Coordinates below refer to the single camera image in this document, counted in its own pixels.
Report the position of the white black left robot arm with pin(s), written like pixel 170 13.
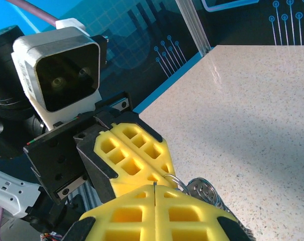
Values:
pixel 8 193

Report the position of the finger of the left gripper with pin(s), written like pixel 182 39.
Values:
pixel 111 160
pixel 141 140

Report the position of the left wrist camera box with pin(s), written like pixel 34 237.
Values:
pixel 66 75

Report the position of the silver key with holes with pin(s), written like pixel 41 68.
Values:
pixel 204 184

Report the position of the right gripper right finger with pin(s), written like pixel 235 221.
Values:
pixel 187 213

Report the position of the silver split keyring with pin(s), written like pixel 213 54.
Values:
pixel 175 177

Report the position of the aluminium frame post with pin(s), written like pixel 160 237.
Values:
pixel 192 25

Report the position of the silver key rings bunch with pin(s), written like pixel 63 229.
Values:
pixel 222 203

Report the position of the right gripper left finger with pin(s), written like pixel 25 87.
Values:
pixel 126 213

